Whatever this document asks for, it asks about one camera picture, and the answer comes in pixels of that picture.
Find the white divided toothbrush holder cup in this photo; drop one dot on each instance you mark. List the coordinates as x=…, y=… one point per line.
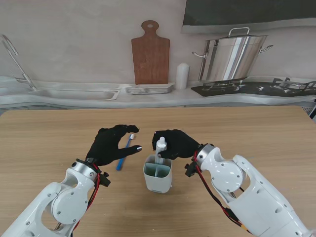
x=158, y=182

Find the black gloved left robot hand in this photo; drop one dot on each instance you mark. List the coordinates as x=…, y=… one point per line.
x=106, y=145

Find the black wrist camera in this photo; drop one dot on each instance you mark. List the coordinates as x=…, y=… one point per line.
x=105, y=179
x=190, y=169

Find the blue toothbrush white bristles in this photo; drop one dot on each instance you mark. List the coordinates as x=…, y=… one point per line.
x=121, y=164

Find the perforated metal panel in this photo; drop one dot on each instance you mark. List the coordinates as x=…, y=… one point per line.
x=309, y=108

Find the silver toothpaste tube white cap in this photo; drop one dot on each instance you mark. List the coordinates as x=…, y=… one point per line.
x=161, y=148

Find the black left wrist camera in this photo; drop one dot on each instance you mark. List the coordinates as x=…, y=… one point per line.
x=105, y=179

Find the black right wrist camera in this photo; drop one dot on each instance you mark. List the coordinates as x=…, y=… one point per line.
x=190, y=169

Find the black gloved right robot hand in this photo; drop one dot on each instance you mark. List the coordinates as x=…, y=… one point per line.
x=182, y=145

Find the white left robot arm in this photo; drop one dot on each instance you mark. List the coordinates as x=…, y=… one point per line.
x=64, y=202

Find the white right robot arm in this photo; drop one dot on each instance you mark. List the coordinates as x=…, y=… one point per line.
x=247, y=192

